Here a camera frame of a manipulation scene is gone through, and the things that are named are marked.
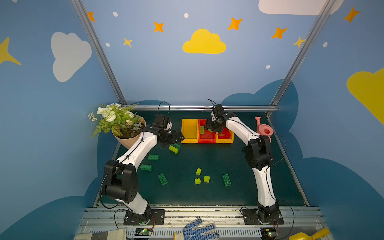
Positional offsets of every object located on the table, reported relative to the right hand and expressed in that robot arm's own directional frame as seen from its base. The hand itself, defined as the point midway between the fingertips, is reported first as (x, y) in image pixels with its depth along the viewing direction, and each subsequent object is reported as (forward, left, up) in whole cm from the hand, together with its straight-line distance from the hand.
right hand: (208, 126), depth 100 cm
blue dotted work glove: (-59, +9, -9) cm, 61 cm away
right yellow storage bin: (-6, -12, -7) cm, 16 cm away
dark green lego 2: (-35, +26, -8) cm, 45 cm away
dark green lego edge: (-28, +38, -8) cm, 48 cm away
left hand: (-16, +18, +5) cm, 24 cm away
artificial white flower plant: (-12, +50, +13) cm, 53 cm away
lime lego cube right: (-33, +1, -9) cm, 34 cm away
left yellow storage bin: (+2, +13, -7) cm, 15 cm away
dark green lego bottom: (-33, -11, -9) cm, 36 cm away
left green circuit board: (-60, +31, -10) cm, 69 cm away
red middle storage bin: (-2, -1, -10) cm, 10 cm away
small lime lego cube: (-35, +6, -8) cm, 37 cm away
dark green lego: (-21, +36, -9) cm, 42 cm away
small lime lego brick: (-29, +6, -8) cm, 31 cm away
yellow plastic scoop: (-58, -44, -9) cm, 73 cm away
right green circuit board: (-57, -29, -11) cm, 65 cm away
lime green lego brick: (-15, +23, -8) cm, 28 cm away
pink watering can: (-1, -37, 0) cm, 37 cm away
